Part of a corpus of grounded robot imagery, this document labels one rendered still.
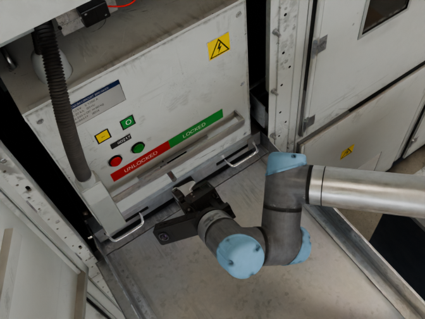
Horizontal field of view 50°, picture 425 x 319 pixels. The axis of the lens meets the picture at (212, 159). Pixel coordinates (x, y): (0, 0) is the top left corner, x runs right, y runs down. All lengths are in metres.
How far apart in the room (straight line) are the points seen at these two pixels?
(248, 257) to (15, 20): 0.52
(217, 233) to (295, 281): 0.40
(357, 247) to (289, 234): 0.40
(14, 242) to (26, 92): 0.28
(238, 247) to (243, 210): 0.48
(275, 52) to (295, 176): 0.34
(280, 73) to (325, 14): 0.17
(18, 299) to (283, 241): 0.52
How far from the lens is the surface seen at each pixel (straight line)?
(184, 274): 1.23
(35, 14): 0.72
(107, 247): 1.30
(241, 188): 1.31
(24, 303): 1.02
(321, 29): 1.11
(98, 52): 0.93
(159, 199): 1.26
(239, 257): 0.81
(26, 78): 0.94
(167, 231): 0.99
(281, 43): 1.07
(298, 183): 0.85
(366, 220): 2.26
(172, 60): 0.95
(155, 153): 1.12
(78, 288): 1.29
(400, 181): 0.85
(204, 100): 1.09
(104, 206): 0.98
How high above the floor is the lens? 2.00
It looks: 57 degrees down
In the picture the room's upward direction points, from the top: 10 degrees counter-clockwise
